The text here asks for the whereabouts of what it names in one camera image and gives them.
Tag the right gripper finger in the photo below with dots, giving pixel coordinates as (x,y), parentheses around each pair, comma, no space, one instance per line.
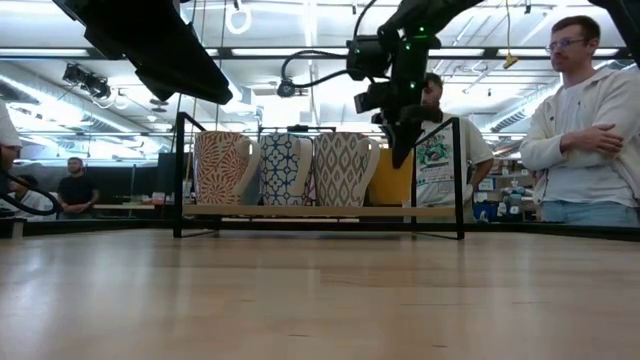
(402,142)

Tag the yellow mug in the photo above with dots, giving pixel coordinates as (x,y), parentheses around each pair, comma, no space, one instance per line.
(385,185)

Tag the grey diamond pattern mug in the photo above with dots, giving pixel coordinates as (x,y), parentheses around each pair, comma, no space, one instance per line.
(340,170)

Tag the blue tile pattern mug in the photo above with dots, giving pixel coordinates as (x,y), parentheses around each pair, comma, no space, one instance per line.
(282,170)

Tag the orange leaf pattern mug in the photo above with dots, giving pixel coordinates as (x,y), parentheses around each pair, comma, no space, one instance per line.
(220,167)

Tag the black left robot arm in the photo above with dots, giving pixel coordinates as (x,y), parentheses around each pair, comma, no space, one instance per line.
(150,45)

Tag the person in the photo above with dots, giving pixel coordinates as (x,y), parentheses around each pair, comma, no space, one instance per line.
(32,200)
(77,192)
(440,175)
(590,165)
(7,130)

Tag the round black ceiling device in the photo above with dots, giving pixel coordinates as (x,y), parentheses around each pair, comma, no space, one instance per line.
(286,89)

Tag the black overhead beam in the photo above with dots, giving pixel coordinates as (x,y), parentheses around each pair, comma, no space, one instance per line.
(260,52)

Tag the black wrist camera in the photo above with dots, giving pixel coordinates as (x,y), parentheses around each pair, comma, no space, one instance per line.
(367,57)

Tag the wooden shelf with black frame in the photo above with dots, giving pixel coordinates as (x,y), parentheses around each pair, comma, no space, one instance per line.
(240,210)

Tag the black aluminium table frame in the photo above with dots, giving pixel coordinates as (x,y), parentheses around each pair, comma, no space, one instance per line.
(100,227)

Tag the black ceiling camera rig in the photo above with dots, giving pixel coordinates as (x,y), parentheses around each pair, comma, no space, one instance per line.
(87,82)

